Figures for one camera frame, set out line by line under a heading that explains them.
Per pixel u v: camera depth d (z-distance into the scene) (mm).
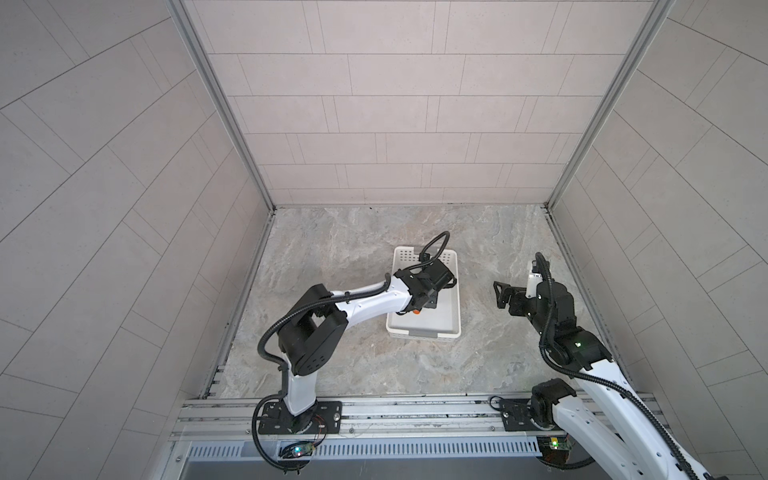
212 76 812
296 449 653
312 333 457
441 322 878
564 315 557
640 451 428
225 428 696
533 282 666
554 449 680
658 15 711
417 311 824
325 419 704
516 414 710
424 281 665
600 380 479
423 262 767
